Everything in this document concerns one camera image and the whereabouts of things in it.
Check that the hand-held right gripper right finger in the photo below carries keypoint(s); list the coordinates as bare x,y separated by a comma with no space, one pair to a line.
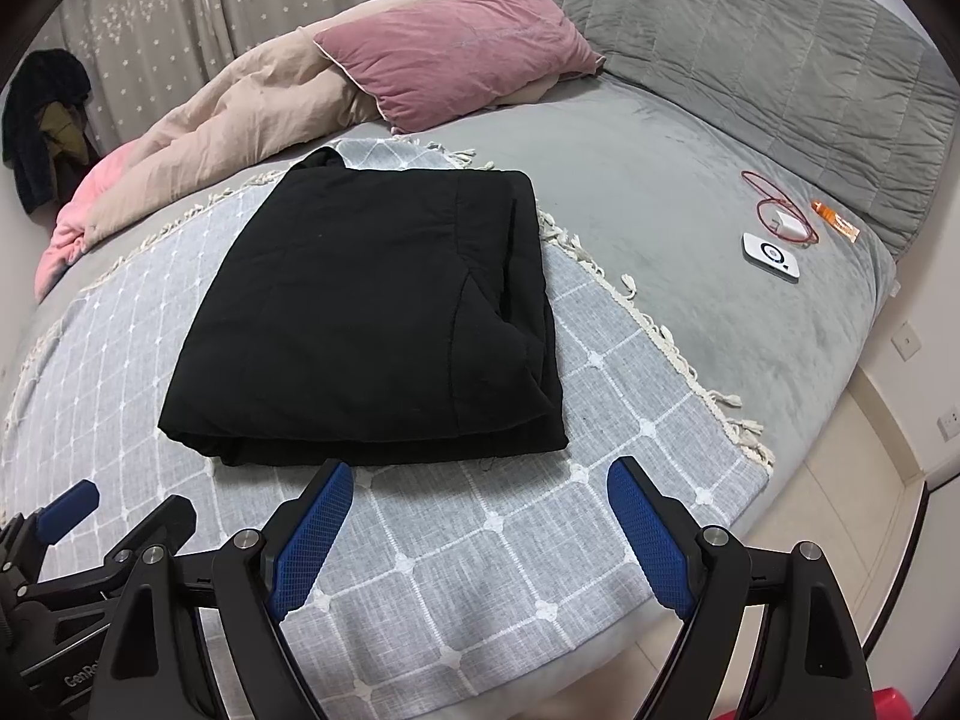
649,532

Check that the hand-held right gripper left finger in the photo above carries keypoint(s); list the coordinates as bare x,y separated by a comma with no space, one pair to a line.
311,532

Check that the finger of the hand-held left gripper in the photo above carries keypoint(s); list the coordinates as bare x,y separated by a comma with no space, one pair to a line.
67,504
161,521

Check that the black coat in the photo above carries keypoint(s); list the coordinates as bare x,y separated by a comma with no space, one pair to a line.
360,300

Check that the dark hanging clothes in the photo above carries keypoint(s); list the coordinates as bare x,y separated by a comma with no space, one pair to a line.
37,112

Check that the grey checked fringed blanket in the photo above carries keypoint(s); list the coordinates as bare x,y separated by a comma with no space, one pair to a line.
487,540

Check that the red plastic object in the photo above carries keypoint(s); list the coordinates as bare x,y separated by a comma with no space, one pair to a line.
892,705

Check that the white flat device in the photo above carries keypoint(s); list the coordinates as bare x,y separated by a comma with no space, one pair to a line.
769,251

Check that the white charger plug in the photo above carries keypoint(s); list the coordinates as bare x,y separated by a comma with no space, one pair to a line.
786,227

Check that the grey round bed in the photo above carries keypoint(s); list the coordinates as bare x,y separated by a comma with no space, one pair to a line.
675,187

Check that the orange tube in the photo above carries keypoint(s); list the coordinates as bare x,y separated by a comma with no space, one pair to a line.
834,219

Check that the beige and pink duvet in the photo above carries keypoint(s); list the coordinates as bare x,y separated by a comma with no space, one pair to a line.
247,112

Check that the grey star-patterned curtain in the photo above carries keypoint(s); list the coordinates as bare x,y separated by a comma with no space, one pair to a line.
187,30

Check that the pink velvet pillow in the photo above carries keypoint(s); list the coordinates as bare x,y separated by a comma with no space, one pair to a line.
450,52

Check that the grey quilted headboard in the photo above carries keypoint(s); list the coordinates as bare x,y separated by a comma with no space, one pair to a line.
750,37

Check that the white wall socket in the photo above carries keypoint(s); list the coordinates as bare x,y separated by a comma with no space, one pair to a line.
907,341
951,422

